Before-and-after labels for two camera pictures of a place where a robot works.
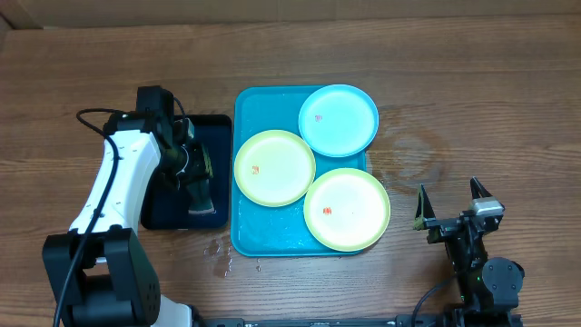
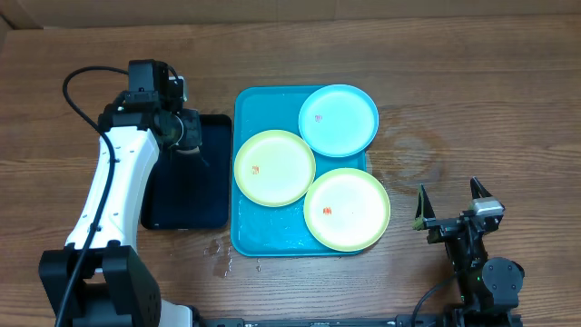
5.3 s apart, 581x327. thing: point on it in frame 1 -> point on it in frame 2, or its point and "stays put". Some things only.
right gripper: x=443 y=226 stays put
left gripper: x=198 y=170 -> x=194 y=132
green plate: x=347 y=210 stays put
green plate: x=275 y=168 stays put
